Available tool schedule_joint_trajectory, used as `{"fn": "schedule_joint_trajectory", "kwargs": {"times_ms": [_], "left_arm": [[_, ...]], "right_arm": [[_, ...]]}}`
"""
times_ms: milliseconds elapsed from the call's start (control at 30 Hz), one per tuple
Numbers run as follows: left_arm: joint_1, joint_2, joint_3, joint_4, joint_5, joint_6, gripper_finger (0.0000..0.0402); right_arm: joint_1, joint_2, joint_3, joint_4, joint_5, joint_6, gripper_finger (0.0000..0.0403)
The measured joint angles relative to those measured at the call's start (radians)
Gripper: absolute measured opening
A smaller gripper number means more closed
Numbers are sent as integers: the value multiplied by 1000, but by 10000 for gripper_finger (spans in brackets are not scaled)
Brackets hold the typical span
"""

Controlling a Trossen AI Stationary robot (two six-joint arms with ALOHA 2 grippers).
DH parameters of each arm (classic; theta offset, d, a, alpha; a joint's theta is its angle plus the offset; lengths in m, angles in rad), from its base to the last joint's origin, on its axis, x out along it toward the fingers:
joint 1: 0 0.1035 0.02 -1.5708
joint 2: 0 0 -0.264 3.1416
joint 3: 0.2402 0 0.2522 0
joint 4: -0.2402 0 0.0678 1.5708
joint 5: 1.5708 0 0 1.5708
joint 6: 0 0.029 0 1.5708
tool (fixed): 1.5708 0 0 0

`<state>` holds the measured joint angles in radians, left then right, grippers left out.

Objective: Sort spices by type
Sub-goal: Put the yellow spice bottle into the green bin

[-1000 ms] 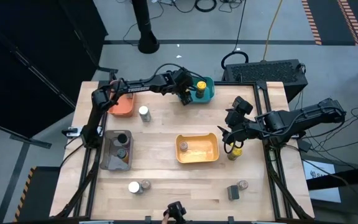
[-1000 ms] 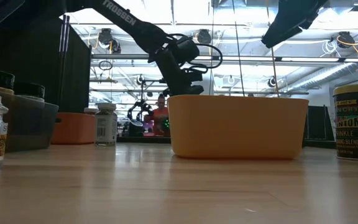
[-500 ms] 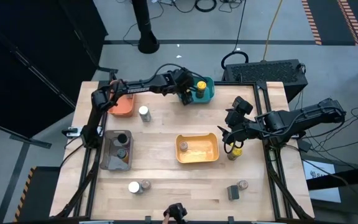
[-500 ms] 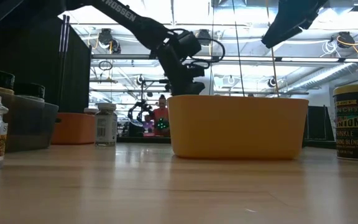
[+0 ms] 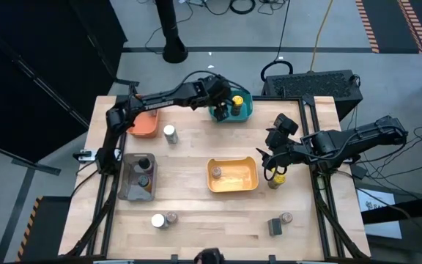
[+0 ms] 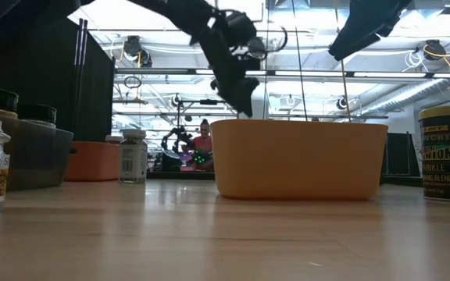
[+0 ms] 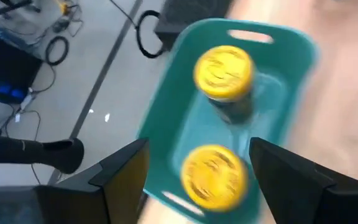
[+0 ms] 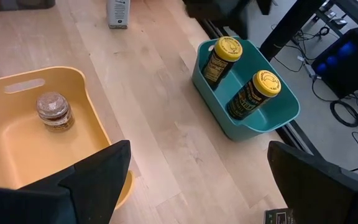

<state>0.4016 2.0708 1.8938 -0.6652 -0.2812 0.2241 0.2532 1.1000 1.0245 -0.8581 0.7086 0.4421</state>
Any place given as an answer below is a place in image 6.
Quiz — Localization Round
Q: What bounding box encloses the black background rig frame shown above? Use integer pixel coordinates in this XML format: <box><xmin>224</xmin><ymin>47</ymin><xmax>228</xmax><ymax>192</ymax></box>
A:
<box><xmin>175</xmin><ymin>98</ymin><xmax>241</xmax><ymax>132</ymax></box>

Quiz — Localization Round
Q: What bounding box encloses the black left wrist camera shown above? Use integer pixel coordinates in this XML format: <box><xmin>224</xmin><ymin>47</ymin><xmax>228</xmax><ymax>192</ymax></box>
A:
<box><xmin>224</xmin><ymin>10</ymin><xmax>258</xmax><ymax>44</ymax></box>

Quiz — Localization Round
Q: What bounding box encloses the long ceiling light bar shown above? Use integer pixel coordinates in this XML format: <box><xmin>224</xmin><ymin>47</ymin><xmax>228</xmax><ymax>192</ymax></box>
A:
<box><xmin>114</xmin><ymin>67</ymin><xmax>450</xmax><ymax>80</ymax></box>

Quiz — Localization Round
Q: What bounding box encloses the white lid jar barcode label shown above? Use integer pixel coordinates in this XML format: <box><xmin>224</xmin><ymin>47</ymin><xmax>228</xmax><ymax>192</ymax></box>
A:
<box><xmin>119</xmin><ymin>128</ymin><xmax>148</xmax><ymax>185</ymax></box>

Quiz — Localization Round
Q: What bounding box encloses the silver ventilation duct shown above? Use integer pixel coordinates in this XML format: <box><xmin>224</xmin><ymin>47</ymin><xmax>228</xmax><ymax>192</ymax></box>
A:
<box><xmin>359</xmin><ymin>76</ymin><xmax>450</xmax><ymax>116</ymax></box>

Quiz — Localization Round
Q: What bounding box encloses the orange plastic bin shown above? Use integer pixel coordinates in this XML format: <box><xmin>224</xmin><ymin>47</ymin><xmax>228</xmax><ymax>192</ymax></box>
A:
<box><xmin>63</xmin><ymin>140</ymin><xmax>123</xmax><ymax>183</ymax></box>

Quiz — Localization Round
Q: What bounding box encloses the black curtain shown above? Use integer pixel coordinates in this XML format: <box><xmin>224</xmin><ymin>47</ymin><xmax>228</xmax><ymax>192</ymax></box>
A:
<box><xmin>0</xmin><ymin>0</ymin><xmax>116</xmax><ymax>144</ymax></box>

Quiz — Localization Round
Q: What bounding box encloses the yellow plastic bin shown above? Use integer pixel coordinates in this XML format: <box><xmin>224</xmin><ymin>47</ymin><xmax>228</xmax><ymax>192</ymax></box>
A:
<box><xmin>209</xmin><ymin>119</ymin><xmax>389</xmax><ymax>201</ymax></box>

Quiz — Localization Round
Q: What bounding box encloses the person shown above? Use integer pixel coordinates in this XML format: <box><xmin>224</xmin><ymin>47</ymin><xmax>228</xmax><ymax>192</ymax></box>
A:
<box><xmin>187</xmin><ymin>119</ymin><xmax>215</xmax><ymax>173</ymax></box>

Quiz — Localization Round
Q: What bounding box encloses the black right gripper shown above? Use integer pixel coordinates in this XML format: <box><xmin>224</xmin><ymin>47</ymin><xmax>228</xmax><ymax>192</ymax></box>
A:
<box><xmin>328</xmin><ymin>0</ymin><xmax>413</xmax><ymax>62</ymax></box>

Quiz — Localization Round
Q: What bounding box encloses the black curtain stand pole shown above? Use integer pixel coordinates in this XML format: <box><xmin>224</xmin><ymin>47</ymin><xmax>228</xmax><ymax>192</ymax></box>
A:
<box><xmin>73</xmin><ymin>17</ymin><xmax>89</xmax><ymax>136</ymax></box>

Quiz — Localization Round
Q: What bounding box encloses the black lid spice jar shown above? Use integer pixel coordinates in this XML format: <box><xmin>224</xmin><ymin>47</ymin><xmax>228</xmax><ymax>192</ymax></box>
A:
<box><xmin>16</xmin><ymin>102</ymin><xmax>57</xmax><ymax>126</ymax></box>

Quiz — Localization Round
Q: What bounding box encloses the chili onion jar yellow lid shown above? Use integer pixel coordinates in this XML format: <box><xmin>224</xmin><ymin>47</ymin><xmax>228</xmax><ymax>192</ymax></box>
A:
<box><xmin>418</xmin><ymin>105</ymin><xmax>450</xmax><ymax>203</ymax></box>

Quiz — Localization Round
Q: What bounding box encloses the black left wrist camera cable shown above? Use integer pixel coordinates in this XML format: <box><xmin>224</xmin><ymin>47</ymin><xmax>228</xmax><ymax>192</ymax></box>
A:
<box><xmin>266</xmin><ymin>26</ymin><xmax>289</xmax><ymax>54</ymax></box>

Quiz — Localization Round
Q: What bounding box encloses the grey translucent plastic bin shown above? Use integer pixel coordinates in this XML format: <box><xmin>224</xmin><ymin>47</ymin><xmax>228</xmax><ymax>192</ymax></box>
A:
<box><xmin>0</xmin><ymin>108</ymin><xmax>74</xmax><ymax>192</ymax></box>

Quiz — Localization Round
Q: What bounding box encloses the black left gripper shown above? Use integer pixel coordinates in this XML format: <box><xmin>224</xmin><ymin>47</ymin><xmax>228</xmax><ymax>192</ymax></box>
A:
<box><xmin>188</xmin><ymin>9</ymin><xmax>260</xmax><ymax>117</ymax></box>

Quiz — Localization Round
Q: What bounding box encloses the thin black hanging cable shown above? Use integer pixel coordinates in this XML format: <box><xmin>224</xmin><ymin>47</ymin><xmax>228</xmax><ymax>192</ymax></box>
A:
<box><xmin>262</xmin><ymin>0</ymin><xmax>270</xmax><ymax>121</ymax></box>

